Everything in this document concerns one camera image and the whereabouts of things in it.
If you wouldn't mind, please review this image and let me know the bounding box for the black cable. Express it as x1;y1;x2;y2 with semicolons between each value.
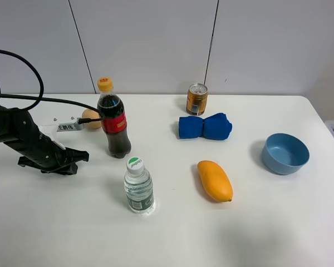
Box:
0;48;104;125

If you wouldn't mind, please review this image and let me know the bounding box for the white labelled camera mount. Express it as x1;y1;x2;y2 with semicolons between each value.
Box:
38;116;85;140

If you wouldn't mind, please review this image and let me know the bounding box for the water bottle green label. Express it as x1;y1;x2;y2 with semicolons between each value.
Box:
124;156;155;214

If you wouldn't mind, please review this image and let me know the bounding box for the tan potato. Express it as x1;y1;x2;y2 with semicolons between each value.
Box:
81;108;102;130

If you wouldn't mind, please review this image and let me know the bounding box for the blue plastic bowl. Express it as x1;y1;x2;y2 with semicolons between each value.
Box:
261;133;310;175

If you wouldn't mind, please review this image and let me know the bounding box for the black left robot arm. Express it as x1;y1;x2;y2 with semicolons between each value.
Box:
0;105;89;175

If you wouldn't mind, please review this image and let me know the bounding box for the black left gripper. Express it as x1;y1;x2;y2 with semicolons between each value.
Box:
17;133;89;175

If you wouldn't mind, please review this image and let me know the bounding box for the yellow mango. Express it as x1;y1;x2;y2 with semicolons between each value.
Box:
197;160;233;202

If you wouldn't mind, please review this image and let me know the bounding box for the gold drink can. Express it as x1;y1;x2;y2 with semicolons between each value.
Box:
186;83;208;116

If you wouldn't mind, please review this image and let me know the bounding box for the cola bottle yellow cap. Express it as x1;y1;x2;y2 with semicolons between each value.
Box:
97;77;131;159

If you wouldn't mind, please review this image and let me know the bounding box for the blue rolled towel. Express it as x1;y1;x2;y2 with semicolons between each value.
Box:
178;113;233;141

